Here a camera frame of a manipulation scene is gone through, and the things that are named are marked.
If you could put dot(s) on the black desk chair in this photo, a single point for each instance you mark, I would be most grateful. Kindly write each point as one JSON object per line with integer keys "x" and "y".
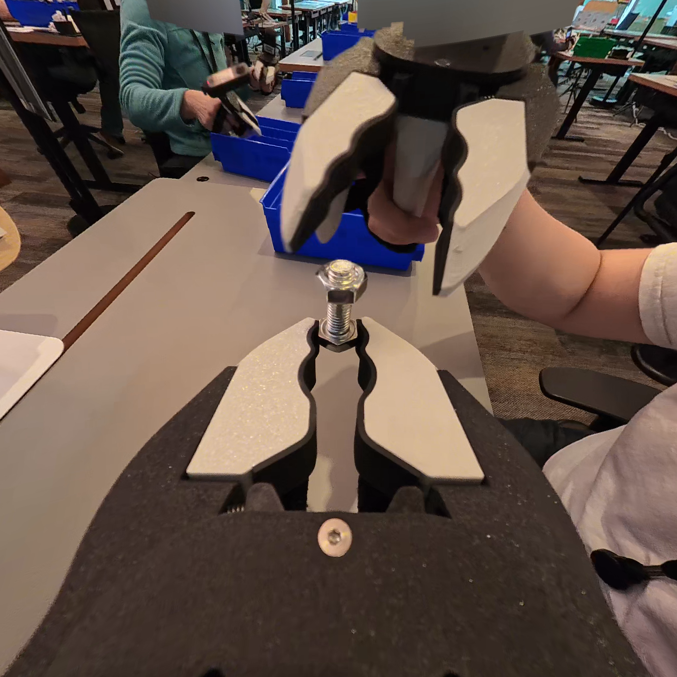
{"x": 598, "y": 391}

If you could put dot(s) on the silver hex nut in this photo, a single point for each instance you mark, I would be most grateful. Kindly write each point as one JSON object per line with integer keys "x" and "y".
{"x": 339, "y": 331}

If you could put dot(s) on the silver hex bolt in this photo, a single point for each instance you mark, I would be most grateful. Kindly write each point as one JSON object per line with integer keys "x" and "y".
{"x": 341, "y": 280}

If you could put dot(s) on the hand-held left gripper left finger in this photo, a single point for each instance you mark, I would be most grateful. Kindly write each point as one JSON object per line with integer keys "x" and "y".
{"x": 254, "y": 423}

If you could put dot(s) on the blue plastic bin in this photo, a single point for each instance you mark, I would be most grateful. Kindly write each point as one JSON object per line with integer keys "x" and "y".
{"x": 360, "y": 249}
{"x": 341, "y": 44}
{"x": 249, "y": 153}
{"x": 298, "y": 90}
{"x": 37, "y": 11}

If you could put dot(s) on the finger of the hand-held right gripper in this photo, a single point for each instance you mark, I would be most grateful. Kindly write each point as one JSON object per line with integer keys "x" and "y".
{"x": 487, "y": 180}
{"x": 333, "y": 143}

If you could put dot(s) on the green box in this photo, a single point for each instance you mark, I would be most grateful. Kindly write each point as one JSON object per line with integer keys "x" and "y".
{"x": 592, "y": 47}

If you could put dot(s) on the person's right hand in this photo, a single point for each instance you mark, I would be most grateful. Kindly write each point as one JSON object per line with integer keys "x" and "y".
{"x": 407, "y": 227}

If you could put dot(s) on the wooden desk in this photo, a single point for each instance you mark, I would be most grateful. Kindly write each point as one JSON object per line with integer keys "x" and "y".
{"x": 603, "y": 63}

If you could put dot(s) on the person's right forearm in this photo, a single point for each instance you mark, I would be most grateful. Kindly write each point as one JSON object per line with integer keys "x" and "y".
{"x": 561, "y": 275}

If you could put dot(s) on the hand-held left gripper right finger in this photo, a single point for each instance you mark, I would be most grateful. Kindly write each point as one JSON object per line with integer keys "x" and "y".
{"x": 423, "y": 423}

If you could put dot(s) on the white board stand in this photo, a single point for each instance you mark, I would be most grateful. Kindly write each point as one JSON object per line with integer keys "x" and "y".
{"x": 26, "y": 370}

